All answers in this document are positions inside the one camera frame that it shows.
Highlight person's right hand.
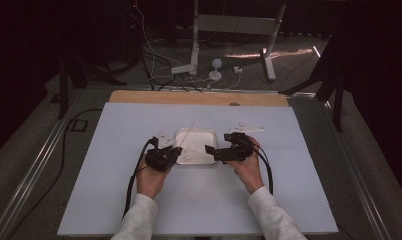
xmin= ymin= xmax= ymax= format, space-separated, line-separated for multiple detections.
xmin=225 ymin=135 xmax=265 ymax=195

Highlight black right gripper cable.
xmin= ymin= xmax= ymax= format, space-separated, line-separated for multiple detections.
xmin=245 ymin=139 xmax=274 ymax=196

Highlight white desk frame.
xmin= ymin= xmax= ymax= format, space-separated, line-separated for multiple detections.
xmin=189 ymin=0 xmax=287 ymax=82

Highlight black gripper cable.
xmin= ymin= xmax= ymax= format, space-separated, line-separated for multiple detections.
xmin=121 ymin=136 xmax=159 ymax=220
xmin=245 ymin=139 xmax=274 ymax=196

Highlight square metal tray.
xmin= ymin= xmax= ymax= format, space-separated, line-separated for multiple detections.
xmin=174 ymin=127 xmax=220 ymax=166

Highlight black tripod stand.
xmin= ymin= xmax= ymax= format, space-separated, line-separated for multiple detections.
xmin=278 ymin=33 xmax=346 ymax=133
xmin=56 ymin=49 xmax=128 ymax=120

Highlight white round device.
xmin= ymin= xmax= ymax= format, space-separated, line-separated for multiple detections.
xmin=208 ymin=58 xmax=224 ymax=82

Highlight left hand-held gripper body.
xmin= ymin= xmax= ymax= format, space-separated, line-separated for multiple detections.
xmin=144 ymin=130 xmax=177 ymax=173

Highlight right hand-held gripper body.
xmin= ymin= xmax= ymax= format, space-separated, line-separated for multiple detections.
xmin=215 ymin=122 xmax=266 ymax=164

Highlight aluminium floor rail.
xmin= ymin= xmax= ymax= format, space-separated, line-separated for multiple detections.
xmin=322 ymin=99 xmax=394 ymax=240
xmin=0 ymin=89 xmax=85 ymax=240

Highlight white power strip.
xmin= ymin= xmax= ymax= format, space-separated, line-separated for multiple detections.
xmin=170 ymin=64 xmax=197 ymax=75

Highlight black square floor plate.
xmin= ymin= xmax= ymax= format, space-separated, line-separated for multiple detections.
xmin=69 ymin=118 xmax=89 ymax=133

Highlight person's left hand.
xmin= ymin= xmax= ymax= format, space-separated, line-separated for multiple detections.
xmin=136 ymin=156 xmax=172 ymax=200

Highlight black floor cable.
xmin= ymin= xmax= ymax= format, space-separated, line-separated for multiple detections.
xmin=5 ymin=108 xmax=104 ymax=240

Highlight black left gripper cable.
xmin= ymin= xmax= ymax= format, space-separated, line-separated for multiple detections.
xmin=121 ymin=136 xmax=159 ymax=220

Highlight white table mat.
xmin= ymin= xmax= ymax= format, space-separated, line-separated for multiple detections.
xmin=57 ymin=101 xmax=339 ymax=237

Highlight white floor cables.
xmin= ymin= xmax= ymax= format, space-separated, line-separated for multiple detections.
xmin=134 ymin=2 xmax=243 ymax=91

